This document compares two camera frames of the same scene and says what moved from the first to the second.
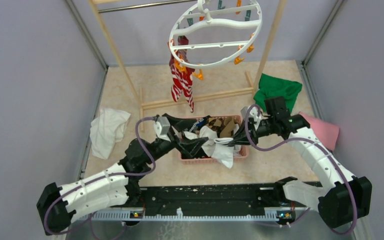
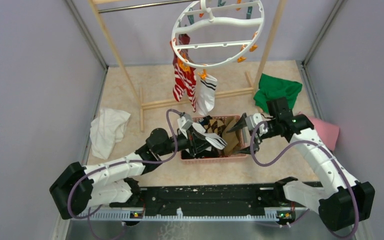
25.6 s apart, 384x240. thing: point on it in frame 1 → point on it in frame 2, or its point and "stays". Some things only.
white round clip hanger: [209, 33] stays
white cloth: [106, 130] stays
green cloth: [270, 87] stays
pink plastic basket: [242, 153] stays
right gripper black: [242, 137] → [239, 125]
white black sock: [223, 151] → [206, 85]
